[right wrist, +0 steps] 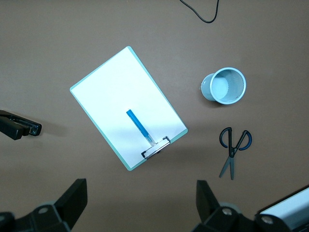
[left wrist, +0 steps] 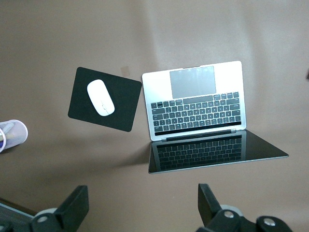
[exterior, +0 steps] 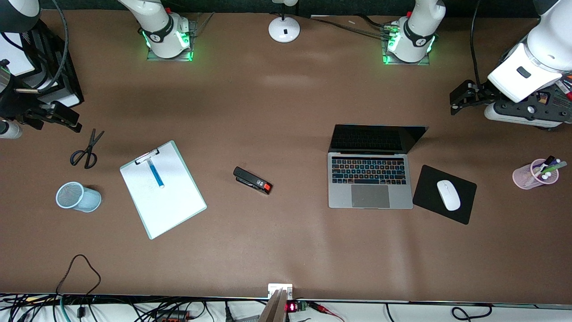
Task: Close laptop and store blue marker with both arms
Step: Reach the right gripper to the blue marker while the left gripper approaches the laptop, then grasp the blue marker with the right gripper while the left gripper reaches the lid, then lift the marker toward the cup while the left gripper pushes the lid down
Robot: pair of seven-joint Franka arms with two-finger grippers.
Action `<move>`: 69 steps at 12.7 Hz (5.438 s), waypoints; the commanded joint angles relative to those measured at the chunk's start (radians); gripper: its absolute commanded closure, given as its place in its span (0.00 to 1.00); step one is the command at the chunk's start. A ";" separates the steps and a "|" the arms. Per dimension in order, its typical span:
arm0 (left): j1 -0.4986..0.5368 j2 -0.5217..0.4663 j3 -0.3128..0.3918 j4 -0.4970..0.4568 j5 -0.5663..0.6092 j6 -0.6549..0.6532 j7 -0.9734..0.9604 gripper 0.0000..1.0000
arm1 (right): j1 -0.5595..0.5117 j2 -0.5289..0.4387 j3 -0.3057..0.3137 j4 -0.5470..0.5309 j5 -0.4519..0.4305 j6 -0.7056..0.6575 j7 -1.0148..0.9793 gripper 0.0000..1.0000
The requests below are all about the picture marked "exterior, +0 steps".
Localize orange power strip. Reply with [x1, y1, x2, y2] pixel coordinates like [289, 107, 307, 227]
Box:
[154, 310, 197, 322]

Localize white round lamp base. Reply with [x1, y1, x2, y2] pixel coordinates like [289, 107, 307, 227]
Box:
[268, 0, 301, 43]

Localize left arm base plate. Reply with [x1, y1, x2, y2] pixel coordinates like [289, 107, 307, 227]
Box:
[381, 25, 430, 66]

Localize silver laptop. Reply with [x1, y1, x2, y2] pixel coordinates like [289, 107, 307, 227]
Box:
[328, 124, 429, 210]

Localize light green pen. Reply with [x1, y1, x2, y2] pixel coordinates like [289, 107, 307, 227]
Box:
[536, 161, 568, 177]

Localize black paper tray stack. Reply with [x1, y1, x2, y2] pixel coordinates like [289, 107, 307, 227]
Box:
[0, 18, 84, 108]

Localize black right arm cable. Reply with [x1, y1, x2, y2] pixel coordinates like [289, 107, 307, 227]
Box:
[38, 0, 69, 92]

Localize blue marker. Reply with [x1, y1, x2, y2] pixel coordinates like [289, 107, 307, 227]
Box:
[147, 160, 165, 189]

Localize light blue mesh cup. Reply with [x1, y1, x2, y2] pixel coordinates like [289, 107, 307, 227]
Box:
[55, 181, 102, 213]

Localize black coiled cable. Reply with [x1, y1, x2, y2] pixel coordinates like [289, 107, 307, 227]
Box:
[450, 304, 493, 321]

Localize mint clipboard with paper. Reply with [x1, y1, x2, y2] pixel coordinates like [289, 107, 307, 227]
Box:
[119, 140, 207, 240]

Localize white paper sheets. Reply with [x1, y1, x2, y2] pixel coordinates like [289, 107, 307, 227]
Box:
[0, 31, 36, 76]

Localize black table cable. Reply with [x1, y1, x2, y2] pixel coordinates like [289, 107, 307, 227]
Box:
[308, 14, 391, 38]

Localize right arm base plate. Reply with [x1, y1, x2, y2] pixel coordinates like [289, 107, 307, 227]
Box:
[147, 18, 197, 62]

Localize red cable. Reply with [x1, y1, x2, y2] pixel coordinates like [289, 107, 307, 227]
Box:
[307, 301, 345, 322]

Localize black looped cable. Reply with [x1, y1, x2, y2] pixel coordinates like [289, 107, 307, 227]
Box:
[56, 254, 101, 298]

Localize black mouse pad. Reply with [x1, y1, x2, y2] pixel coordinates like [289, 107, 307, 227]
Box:
[412, 164, 478, 225]

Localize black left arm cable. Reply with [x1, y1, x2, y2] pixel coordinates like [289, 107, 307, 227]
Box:
[469, 0, 482, 86]

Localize pink translucent pen cup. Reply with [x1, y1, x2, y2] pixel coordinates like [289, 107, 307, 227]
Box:
[513, 159, 560, 190]

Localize black cable bundle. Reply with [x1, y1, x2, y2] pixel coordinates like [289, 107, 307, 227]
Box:
[0, 293, 251, 322]

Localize small white box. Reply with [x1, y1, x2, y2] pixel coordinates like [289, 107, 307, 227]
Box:
[268, 283, 293, 300]

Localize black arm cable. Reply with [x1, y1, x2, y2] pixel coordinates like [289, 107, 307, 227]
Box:
[38, 0, 69, 92]
[469, 0, 482, 86]

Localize black scissors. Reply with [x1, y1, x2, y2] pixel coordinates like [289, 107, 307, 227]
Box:
[70, 128, 105, 169]

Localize black stapler with red tip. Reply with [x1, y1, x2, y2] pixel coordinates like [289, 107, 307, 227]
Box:
[233, 166, 273, 195]

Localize white computer mouse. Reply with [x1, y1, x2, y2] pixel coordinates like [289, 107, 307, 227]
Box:
[436, 179, 461, 212]

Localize wooden block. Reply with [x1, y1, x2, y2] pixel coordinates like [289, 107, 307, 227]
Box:
[258, 288, 289, 322]

